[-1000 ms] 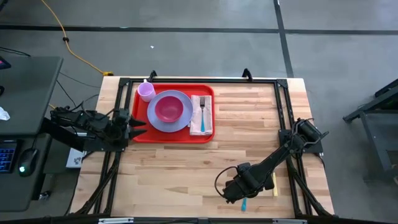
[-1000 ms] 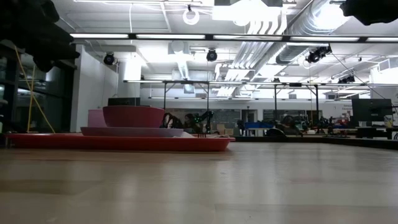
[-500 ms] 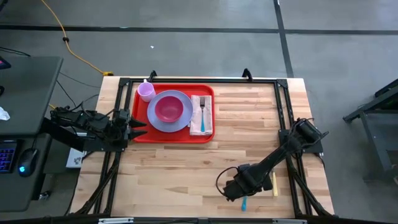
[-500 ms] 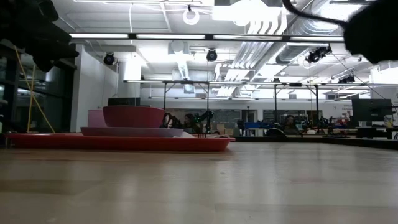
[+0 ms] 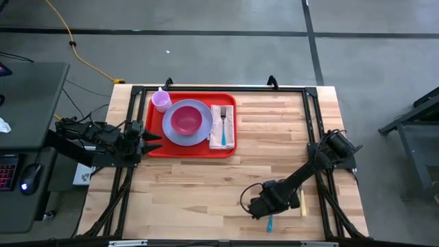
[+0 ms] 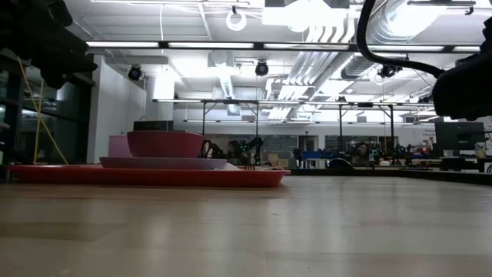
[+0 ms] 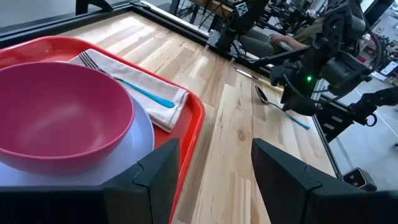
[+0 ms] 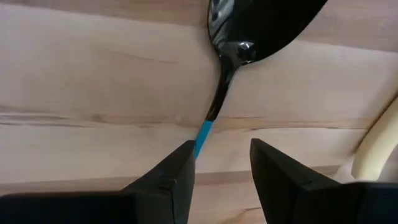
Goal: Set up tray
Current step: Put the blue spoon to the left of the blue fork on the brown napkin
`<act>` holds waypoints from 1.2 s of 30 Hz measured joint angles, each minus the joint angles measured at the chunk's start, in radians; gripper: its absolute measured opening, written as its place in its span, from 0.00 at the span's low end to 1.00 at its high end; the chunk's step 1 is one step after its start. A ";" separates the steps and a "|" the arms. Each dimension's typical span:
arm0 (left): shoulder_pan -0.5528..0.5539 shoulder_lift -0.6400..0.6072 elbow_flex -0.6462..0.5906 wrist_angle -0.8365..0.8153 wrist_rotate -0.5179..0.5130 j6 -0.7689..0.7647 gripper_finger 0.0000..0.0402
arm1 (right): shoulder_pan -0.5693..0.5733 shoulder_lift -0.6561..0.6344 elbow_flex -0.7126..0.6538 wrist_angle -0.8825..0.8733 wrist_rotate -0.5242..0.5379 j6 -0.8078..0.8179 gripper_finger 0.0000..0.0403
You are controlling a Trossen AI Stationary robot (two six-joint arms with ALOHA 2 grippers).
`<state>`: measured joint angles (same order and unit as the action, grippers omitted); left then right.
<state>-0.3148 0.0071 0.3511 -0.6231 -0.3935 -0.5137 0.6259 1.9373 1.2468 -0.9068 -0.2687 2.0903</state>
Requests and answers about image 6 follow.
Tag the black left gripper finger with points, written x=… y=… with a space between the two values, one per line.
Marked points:
x=71 y=55
x=61 y=79

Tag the lilac plastic cup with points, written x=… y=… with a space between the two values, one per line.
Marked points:
x=117 y=146

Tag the magenta plastic bowl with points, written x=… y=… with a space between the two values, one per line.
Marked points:
x=165 y=144

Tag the lavender round plate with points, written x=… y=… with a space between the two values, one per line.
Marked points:
x=161 y=163

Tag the black background robot arm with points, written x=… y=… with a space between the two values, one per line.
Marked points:
x=253 y=148

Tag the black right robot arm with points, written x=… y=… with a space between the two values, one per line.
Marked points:
x=488 y=34

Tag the red plastic tray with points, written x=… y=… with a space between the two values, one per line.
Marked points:
x=153 y=177

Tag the black computer monitor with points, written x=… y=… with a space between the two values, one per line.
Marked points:
x=459 y=136

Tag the white round pendant lamp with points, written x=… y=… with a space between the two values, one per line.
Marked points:
x=236 y=21

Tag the black overhead light bar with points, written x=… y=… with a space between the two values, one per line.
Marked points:
x=259 y=45

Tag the black round ceiling camera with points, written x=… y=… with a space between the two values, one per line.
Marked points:
x=261 y=68
x=134 y=72
x=388 y=71

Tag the silver ventilation duct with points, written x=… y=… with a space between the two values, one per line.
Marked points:
x=386 y=23

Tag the black aluminium table frame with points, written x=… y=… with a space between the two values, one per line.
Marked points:
x=384 y=176

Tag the black background gantry frame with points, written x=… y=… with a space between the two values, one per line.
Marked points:
x=256 y=119

